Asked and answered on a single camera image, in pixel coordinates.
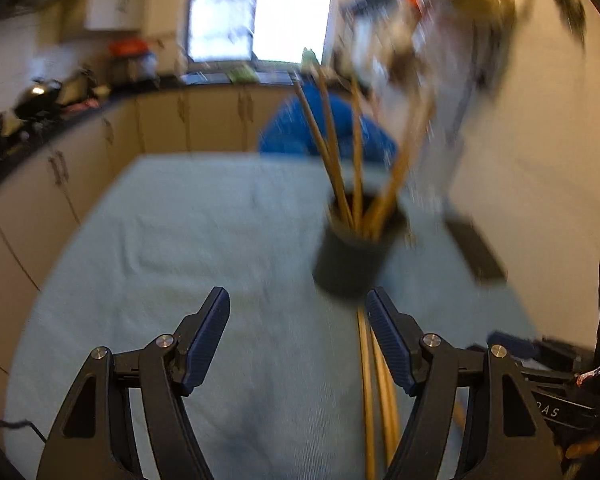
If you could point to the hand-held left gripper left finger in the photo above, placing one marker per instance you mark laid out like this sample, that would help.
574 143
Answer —
207 340

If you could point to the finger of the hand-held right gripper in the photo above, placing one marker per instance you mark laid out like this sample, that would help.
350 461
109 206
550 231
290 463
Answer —
530 350

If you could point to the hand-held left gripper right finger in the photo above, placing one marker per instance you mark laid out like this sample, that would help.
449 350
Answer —
390 340

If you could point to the bamboo chopstick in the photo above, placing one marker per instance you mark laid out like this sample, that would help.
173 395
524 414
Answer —
389 410
405 160
356 150
367 385
332 135
320 145

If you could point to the grey perforated utensil holder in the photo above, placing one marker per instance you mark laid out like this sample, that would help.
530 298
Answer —
352 260

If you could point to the blue-grey tablecloth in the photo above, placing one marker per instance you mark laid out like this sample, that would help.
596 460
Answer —
180 240

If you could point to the black smartphone in amber case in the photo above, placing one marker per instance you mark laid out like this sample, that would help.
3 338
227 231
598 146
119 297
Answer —
475 250

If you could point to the clear glass mug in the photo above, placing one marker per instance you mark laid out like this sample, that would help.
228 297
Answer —
442 150

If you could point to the beige kitchen base cabinets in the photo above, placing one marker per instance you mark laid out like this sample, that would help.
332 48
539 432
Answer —
155 125

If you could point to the black kitchen countertop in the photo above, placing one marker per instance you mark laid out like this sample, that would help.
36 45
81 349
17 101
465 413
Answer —
130 91

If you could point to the green vegetables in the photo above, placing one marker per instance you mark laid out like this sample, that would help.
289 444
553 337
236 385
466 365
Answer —
242 75

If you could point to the rice cooker with orange lid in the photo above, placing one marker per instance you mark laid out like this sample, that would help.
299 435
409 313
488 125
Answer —
130 57

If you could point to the kitchen window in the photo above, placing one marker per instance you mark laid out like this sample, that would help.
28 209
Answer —
260 10

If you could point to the white wall cabinet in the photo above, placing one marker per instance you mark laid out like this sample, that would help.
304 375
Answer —
117 5

